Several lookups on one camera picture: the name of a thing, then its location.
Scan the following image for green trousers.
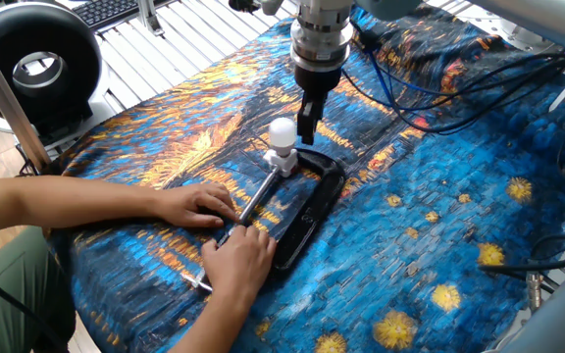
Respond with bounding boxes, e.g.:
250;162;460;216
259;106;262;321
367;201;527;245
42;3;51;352
0;225;77;353

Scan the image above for silver cylinder base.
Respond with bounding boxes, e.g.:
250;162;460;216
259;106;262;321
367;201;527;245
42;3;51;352
500;19;556;53

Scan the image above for thin black cable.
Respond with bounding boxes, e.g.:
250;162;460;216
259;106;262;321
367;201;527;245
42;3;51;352
0;259;68;353

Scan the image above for white light bulb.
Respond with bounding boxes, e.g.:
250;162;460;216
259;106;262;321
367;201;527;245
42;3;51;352
268;116;298;157

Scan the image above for starry night painting tablecloth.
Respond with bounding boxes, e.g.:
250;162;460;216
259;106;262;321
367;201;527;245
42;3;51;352
39;0;565;353

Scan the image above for thick black cable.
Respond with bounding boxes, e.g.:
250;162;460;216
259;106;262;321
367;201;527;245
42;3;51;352
478;233;565;276

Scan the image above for aluminium frame post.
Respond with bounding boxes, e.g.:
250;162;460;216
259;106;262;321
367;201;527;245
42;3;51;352
0;22;53;176

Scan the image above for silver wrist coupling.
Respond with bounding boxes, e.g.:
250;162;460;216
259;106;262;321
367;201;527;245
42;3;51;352
289;0;356;74

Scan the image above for black round knob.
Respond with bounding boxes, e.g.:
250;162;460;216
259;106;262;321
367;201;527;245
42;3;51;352
228;0;266;14

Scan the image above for white wrist mount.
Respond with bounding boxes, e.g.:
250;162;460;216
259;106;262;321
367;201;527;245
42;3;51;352
260;0;286;16

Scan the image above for black keyboard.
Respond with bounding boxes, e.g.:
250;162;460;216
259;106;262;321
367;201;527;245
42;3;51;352
71;0;176;30

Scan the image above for black C-clamp with silver screw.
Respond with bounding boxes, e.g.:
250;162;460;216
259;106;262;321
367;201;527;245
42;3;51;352
180;148;347;293

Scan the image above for person's left hand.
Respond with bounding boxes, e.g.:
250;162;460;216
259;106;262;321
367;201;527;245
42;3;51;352
154;181;242;229

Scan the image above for silver metal plug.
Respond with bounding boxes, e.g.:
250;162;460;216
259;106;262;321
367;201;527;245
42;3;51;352
527;272;544;313

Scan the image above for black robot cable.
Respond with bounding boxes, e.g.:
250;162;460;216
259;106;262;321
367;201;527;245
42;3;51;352
340;22;565;173

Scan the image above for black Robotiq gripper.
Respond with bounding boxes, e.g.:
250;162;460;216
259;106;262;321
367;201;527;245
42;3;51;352
292;63;343;146

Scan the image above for white lamp socket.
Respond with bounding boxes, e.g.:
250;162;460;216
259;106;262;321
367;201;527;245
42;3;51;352
262;148;299;178

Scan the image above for black wire tangle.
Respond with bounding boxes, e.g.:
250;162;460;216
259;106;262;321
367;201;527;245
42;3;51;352
13;146;41;177

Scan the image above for person's left forearm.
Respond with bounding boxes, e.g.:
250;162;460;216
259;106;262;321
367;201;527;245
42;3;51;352
0;175;164;237

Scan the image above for person's right hand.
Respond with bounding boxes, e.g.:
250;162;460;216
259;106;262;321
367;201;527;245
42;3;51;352
199;224;278;305

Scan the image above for aluminium bracket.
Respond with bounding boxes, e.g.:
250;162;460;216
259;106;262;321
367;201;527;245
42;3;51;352
134;0;166;36

